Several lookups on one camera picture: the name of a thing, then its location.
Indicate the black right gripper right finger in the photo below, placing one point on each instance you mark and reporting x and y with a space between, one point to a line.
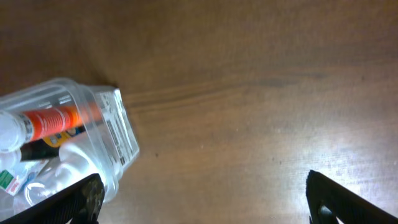
330 202

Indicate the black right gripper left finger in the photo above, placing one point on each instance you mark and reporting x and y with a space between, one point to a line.
78 203

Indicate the white spray bottle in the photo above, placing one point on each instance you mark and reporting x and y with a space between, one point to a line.
108 147

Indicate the dark bottle with white cap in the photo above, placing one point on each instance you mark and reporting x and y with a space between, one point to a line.
42 149

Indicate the white Panadol medicine box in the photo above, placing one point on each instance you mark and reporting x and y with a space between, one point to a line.
14 178

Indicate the orange tube with white cap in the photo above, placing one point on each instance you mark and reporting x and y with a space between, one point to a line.
18 128

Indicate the clear plastic container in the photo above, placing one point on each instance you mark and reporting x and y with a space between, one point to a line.
49 94

